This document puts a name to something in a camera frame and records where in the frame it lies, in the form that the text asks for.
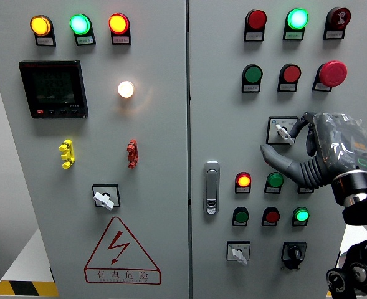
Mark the small label plate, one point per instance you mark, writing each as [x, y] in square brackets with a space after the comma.
[321, 88]
[250, 88]
[121, 40]
[253, 36]
[268, 224]
[287, 88]
[334, 35]
[85, 40]
[299, 224]
[242, 190]
[304, 190]
[272, 190]
[293, 35]
[45, 41]
[239, 224]

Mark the small green unlit lamp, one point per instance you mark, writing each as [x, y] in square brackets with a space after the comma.
[274, 180]

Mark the large red stop button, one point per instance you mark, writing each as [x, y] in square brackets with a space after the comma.
[333, 73]

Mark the small green lit lamp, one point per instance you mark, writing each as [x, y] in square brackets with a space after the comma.
[301, 215]

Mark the large red push button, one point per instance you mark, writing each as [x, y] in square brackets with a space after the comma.
[291, 73]

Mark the small red push button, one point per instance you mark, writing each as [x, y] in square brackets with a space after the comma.
[272, 215]

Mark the small red lamp orange glow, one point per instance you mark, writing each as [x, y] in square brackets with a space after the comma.
[243, 180]

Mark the black door hinge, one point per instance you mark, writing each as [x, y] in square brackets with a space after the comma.
[52, 274]
[338, 257]

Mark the large green push button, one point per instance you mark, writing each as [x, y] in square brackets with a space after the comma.
[253, 74]

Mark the pale grey cabinet door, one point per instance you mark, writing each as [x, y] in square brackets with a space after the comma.
[161, 149]
[226, 124]

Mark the small green push button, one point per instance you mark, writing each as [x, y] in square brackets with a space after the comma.
[241, 215]

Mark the dark red buzzer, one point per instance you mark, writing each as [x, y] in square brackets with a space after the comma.
[340, 17]

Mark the silver door lock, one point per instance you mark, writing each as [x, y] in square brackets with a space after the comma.
[211, 187]

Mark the large green round lamp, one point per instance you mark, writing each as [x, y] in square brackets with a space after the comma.
[79, 24]
[298, 18]

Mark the large red unlit lamp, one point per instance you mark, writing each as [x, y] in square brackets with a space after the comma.
[257, 19]

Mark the white lamp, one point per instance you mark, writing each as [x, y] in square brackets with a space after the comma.
[126, 89]

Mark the red warning triangle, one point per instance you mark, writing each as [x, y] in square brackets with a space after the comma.
[121, 274]

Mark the large red lamp orange glow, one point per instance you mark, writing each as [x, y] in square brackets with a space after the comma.
[118, 23]

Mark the black display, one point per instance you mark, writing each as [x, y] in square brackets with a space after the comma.
[54, 88]

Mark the large yellow round lamp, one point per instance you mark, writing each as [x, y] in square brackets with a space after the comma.
[40, 25]

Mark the black yellow striped tape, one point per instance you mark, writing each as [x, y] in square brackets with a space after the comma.
[26, 288]

